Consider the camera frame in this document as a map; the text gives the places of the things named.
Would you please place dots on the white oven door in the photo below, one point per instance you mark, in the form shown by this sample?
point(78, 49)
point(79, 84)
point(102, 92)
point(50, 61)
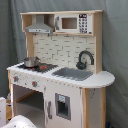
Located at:
point(2, 111)

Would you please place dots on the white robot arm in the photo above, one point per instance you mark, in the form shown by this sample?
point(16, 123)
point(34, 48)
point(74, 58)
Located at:
point(19, 122)

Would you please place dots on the wooden toy kitchen unit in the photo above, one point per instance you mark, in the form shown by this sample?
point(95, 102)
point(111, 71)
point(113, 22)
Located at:
point(72, 50)

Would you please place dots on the grey toy sink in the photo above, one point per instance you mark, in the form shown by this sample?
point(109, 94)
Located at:
point(73, 74)

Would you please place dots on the black toy stovetop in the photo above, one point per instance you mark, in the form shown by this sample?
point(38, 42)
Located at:
point(41, 67)

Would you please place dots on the silver toy pot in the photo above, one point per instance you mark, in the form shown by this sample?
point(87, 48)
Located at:
point(31, 61)

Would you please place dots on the red right oven knob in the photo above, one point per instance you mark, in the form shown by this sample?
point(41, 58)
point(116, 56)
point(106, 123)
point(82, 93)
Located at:
point(34, 84)

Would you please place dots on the red oven knob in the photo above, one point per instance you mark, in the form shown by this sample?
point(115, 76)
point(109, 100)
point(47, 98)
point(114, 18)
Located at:
point(34, 84)
point(16, 78)

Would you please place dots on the white cupboard door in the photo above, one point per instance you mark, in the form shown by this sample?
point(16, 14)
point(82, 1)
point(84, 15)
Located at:
point(62, 106)

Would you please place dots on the white toy microwave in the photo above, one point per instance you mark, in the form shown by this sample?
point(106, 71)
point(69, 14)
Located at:
point(73, 23)

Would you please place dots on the grey range hood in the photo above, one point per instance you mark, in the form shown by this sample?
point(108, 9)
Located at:
point(39, 26)

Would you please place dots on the red left oven knob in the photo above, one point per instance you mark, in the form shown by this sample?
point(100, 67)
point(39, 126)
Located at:
point(16, 78)

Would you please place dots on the grey curtain backdrop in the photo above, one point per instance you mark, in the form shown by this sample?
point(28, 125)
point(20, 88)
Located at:
point(114, 42)

